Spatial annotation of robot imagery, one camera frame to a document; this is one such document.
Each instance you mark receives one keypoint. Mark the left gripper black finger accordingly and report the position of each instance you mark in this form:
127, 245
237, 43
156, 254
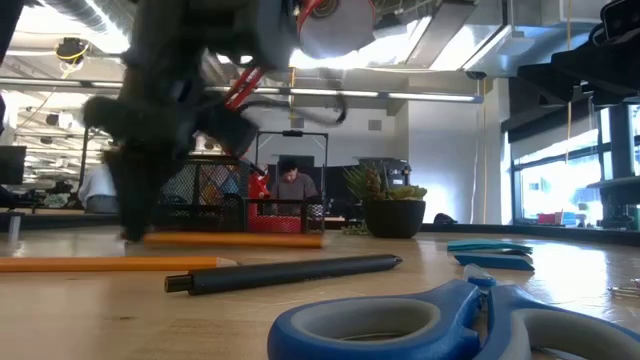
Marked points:
135, 190

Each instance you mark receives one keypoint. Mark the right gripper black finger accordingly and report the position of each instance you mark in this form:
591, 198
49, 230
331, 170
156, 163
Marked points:
590, 75

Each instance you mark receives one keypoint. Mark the orange pencil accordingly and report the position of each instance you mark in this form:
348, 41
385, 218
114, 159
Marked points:
235, 240
110, 264

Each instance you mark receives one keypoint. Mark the black pen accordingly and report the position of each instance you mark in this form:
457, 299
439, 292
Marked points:
280, 274

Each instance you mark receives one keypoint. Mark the blue sticky note pad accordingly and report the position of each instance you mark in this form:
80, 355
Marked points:
487, 245

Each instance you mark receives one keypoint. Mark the blue eraser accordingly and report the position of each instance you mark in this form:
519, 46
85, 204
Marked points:
492, 261

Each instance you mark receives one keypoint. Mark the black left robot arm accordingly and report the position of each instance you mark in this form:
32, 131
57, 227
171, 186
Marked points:
200, 40

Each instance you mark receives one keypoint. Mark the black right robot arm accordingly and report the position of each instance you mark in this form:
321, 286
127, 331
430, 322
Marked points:
620, 200

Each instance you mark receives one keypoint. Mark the black mesh desk organizer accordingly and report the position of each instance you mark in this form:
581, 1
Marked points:
200, 200

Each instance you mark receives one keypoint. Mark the person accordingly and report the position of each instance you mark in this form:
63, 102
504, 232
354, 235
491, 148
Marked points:
295, 187
97, 190

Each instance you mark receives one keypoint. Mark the long ceiling light strip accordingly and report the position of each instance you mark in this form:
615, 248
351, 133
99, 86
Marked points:
430, 96

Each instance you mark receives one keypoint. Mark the red desk lamp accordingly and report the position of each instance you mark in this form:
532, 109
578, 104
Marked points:
340, 30

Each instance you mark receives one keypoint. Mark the black background machine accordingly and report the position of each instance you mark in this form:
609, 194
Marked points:
392, 172

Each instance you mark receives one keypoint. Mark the potted succulent in black pot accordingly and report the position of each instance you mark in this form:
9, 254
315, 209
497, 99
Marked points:
392, 217

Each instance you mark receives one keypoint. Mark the black background rig frame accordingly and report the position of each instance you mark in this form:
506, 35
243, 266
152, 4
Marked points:
292, 133

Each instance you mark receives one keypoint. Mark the black aluminium table frame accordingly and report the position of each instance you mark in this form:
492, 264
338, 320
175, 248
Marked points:
525, 232

